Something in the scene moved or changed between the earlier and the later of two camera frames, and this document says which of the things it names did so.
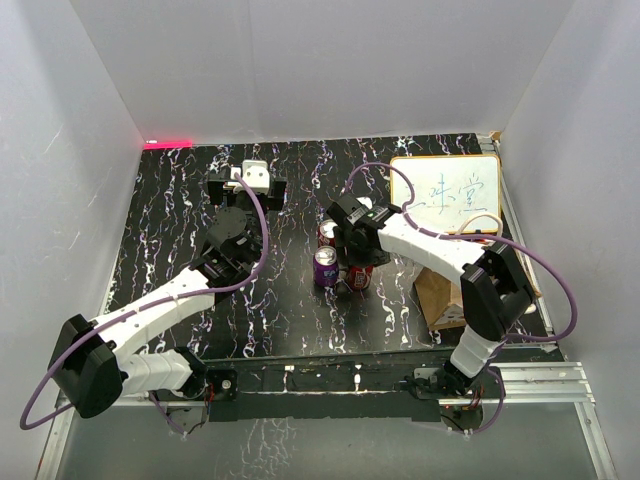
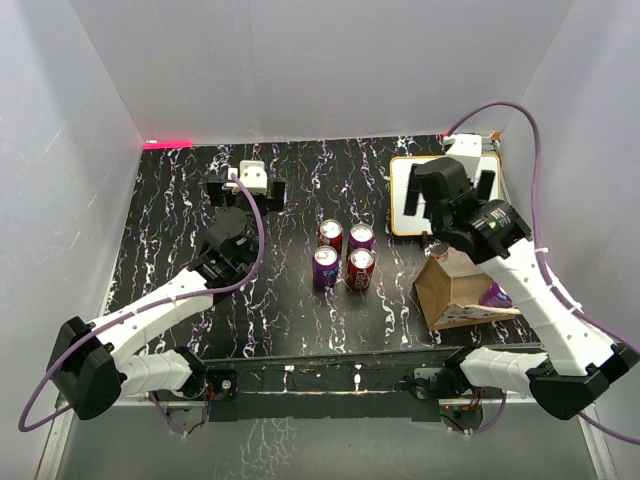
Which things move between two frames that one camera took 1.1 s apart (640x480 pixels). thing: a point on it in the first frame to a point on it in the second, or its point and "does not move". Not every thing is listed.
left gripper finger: [216, 188] does not move
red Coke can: [326, 234] does not move
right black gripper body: [353, 254] to [438, 227]
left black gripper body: [257, 244] does not move
